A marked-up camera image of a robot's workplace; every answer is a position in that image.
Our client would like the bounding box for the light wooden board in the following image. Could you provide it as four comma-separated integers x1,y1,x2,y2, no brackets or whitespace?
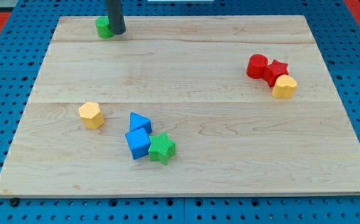
0,15,360,198

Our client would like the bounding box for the yellow hexagon block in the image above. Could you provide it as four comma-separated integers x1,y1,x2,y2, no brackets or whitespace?
78,102,105,129

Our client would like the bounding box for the green star block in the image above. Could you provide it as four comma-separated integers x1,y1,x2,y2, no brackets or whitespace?
148,132,176,165

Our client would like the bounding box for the blue triangle block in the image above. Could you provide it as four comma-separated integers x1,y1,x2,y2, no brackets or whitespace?
130,112,152,134

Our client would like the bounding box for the blue cube block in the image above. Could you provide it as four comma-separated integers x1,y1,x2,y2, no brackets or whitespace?
125,128,151,160

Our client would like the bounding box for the red cylinder block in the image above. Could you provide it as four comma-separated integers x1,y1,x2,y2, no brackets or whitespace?
246,54,268,79

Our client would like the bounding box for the red star block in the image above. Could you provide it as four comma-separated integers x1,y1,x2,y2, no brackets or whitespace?
262,59,289,87

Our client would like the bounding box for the yellow heart block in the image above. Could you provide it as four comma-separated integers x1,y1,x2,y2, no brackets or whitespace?
272,75,298,98

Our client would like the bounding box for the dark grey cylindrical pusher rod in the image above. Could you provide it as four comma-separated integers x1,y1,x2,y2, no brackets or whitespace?
105,0,126,35

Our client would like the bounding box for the green cylinder block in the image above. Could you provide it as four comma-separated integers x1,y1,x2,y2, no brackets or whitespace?
95,16,114,39

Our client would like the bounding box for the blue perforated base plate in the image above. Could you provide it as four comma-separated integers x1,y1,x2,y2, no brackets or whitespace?
0,0,360,223

